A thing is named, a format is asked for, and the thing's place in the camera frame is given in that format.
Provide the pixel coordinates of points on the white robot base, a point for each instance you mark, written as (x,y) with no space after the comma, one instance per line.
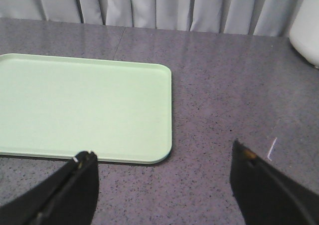
(304,33)

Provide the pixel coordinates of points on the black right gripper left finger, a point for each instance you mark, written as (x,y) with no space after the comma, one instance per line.
(68,197)

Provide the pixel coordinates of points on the light green serving tray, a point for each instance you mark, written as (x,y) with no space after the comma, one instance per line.
(55,107)

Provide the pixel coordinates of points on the grey pleated curtain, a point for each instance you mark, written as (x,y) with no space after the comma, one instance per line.
(255,17)

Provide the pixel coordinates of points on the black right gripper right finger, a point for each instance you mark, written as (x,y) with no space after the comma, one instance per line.
(266,196)

